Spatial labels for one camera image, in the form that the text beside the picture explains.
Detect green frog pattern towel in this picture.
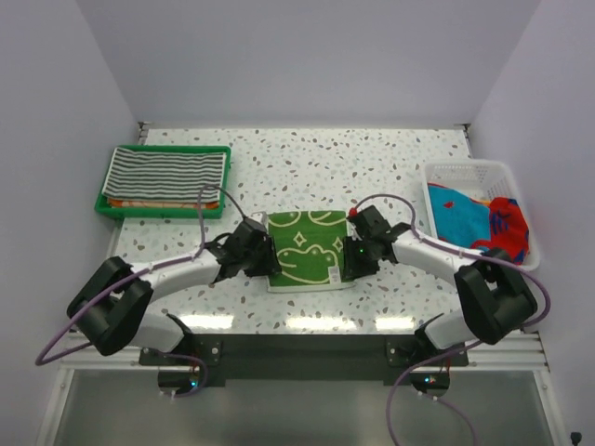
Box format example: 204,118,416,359
268,210,353,294

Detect green white striped towel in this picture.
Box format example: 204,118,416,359
102,147,228,203

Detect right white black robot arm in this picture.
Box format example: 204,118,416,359
343,206,537,365

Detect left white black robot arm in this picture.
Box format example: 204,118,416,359
67,213,281,365

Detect white plastic basket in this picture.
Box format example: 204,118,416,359
421,159,543,275

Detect red blue patterned towel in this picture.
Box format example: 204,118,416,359
428,183,530,265

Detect orange folded cartoon towel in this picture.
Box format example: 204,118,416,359
107,198,219,209

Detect green plastic tray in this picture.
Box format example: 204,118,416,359
95,145,231,219

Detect black mounting base plate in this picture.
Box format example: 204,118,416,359
139,332,469,389

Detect aluminium frame rail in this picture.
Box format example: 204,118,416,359
35,333,568,445

